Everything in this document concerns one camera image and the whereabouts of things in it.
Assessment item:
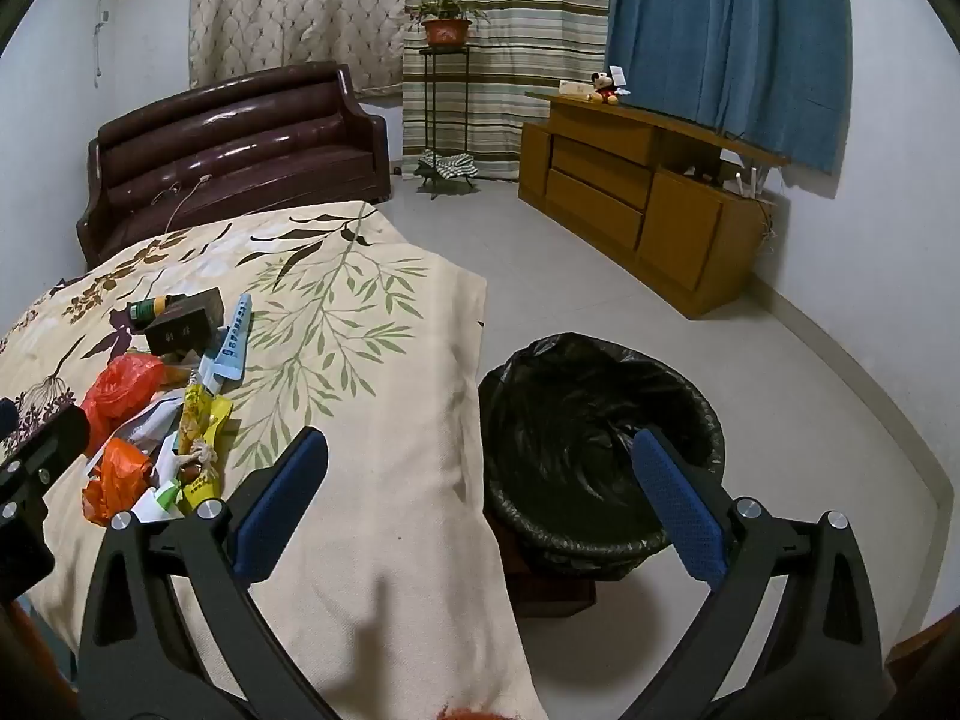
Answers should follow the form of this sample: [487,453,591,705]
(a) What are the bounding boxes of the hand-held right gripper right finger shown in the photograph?
[600,426,886,720]

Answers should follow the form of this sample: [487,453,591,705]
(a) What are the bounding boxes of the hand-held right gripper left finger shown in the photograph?
[77,426,353,720]

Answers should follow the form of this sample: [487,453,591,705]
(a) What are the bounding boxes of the orange plastic bag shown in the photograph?
[79,352,167,443]
[82,439,158,526]

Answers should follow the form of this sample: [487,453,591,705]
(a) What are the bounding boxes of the white paper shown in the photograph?
[90,397,188,481]

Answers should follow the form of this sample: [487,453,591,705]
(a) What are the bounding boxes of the green white packet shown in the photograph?
[135,484,188,520]

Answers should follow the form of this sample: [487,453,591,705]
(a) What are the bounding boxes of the trash bin with black bag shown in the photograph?
[478,331,727,582]

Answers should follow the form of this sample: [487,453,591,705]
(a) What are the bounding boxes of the yellow snack packet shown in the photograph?
[176,382,235,518]

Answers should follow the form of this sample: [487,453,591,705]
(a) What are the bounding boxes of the dark brown box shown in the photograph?
[142,289,224,356]

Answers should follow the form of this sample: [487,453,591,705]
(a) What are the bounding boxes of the long blue white packet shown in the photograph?
[196,292,254,383]

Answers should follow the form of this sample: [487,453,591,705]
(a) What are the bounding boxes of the floral beige blanket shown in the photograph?
[0,200,552,720]

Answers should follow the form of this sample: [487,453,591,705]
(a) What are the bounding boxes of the wooden cabinet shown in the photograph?
[517,90,790,318]

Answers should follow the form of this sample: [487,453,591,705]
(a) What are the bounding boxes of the brown leather sofa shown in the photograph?
[75,60,392,267]

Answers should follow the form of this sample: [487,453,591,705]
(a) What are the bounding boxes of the white router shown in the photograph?
[720,154,773,196]

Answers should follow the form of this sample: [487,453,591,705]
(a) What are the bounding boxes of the checked cloth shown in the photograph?
[418,150,479,179]

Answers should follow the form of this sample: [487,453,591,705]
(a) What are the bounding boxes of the mouse plush toy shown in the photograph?
[587,71,629,106]

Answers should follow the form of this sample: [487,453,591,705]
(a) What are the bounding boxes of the black metal plant stand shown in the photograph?
[414,45,481,200]

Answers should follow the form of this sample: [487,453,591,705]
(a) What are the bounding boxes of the blue curtain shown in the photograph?
[604,0,854,175]

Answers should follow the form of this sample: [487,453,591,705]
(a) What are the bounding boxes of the striped curtain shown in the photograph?
[403,0,612,182]

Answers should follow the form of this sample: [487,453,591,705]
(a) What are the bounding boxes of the beige patterned curtain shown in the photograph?
[187,0,410,100]

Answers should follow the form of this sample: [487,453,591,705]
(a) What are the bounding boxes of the potted plant in orange pot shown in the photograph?
[407,0,488,46]

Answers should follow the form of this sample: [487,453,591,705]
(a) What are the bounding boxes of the thin white cable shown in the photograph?
[154,174,212,233]

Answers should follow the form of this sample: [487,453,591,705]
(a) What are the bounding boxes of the wall cable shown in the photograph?
[94,7,113,87]

